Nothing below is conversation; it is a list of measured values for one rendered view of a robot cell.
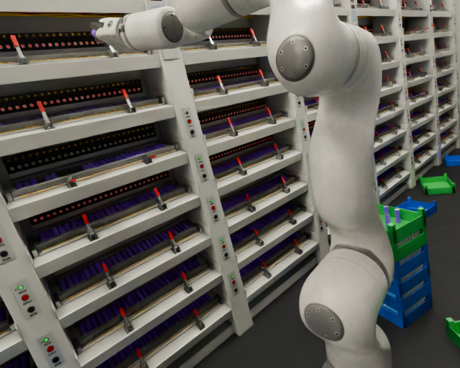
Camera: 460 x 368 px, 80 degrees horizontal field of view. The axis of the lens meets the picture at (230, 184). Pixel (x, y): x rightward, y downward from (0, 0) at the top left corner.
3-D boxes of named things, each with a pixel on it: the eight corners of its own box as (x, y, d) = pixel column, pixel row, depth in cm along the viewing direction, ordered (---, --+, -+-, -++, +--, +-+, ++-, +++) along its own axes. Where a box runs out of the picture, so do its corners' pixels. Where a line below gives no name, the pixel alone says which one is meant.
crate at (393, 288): (430, 275, 119) (428, 259, 117) (399, 297, 112) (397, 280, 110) (369, 252, 146) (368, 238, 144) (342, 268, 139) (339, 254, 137)
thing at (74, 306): (212, 244, 123) (209, 218, 117) (63, 329, 89) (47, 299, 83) (188, 225, 137) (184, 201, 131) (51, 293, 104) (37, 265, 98)
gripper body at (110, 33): (113, 37, 67) (92, 40, 74) (148, 56, 75) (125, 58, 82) (120, 6, 67) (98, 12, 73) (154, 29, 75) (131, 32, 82)
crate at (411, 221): (426, 225, 114) (425, 207, 112) (393, 244, 106) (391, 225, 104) (364, 210, 141) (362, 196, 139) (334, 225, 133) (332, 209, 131)
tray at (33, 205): (188, 163, 114) (185, 141, 110) (13, 223, 81) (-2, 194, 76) (165, 152, 128) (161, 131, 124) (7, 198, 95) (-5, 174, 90)
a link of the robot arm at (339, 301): (399, 349, 56) (392, 243, 50) (371, 434, 43) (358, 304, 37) (339, 327, 64) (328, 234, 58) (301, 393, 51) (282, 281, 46)
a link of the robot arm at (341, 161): (311, 313, 54) (342, 270, 65) (379, 339, 46) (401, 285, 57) (275, 34, 41) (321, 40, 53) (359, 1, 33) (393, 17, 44)
